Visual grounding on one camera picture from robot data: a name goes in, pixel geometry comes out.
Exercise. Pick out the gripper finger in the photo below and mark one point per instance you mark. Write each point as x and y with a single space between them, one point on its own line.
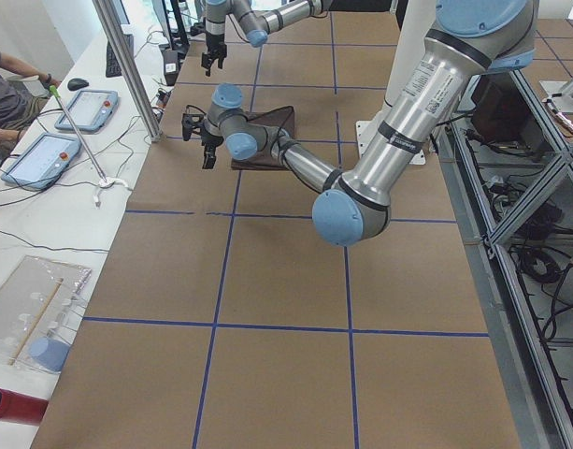
211 159
206 63
207 159
220 55

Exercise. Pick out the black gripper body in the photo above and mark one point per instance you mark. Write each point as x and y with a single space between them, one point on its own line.
215 44
209 141

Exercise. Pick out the dark brown t-shirt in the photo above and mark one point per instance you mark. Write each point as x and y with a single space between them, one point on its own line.
283 117

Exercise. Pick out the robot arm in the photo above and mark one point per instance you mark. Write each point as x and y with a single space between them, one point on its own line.
461 40
257 26

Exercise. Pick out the black box with label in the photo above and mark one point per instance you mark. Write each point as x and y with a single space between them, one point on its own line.
171 66

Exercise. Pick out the metal grabber tool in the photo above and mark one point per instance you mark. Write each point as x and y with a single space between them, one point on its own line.
105 181

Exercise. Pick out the upper teach pendant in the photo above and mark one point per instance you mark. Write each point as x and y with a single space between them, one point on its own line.
91 109

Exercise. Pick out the teach pendant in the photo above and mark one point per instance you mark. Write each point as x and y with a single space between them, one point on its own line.
43 163
91 109

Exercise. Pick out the black computer mouse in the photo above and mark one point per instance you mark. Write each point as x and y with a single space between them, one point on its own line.
76 84

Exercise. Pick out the lower teach pendant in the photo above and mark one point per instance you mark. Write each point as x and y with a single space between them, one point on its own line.
43 163

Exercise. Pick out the seated person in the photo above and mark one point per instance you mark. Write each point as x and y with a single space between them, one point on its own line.
19 109

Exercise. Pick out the clear plastic tray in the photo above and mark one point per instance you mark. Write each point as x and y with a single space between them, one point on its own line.
40 298

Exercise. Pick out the blue plastic cap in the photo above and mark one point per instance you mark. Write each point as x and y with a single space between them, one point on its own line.
49 353

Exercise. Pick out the red fire extinguisher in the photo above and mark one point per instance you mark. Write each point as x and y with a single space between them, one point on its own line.
18 408

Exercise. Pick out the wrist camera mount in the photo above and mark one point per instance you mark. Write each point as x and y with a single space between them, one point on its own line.
192 121
196 29

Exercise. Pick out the aluminium extrusion post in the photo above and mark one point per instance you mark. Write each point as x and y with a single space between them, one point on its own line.
113 30

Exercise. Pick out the aluminium frame table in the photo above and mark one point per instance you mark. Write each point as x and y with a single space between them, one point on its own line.
508 162

